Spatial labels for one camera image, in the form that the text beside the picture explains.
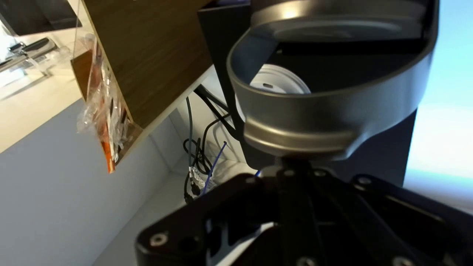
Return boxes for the black silver coffee maker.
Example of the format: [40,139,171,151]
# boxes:
[198,0,440,185]

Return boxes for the bundle of black cables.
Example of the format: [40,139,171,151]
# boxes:
[182,84,244,198]

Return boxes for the wooden wall shelf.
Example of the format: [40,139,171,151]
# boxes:
[71,0,211,173]

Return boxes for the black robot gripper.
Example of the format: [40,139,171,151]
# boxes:
[134,160,473,266]

